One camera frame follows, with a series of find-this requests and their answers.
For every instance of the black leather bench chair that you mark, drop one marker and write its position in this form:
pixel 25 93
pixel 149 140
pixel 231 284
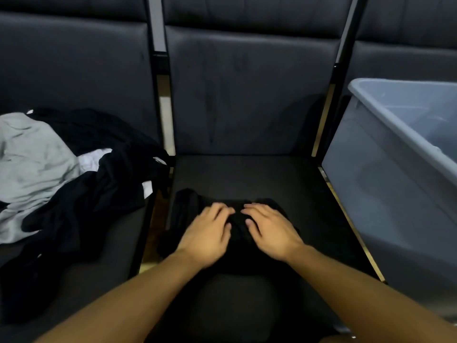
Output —
pixel 250 96
pixel 71 67
pixel 407 32

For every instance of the person's right hand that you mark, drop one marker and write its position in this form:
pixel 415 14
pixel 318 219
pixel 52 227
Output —
pixel 276 235

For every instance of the person's right forearm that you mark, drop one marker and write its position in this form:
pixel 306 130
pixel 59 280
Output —
pixel 364 300

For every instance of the person's left forearm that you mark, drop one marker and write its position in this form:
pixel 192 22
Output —
pixel 125 303

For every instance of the grey tank top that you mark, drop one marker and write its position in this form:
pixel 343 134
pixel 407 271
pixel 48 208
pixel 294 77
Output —
pixel 35 157

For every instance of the blue-grey plastic bin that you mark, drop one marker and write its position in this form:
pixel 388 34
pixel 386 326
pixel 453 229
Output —
pixel 371 203

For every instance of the person's left hand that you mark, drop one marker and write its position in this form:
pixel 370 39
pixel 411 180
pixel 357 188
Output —
pixel 205 239

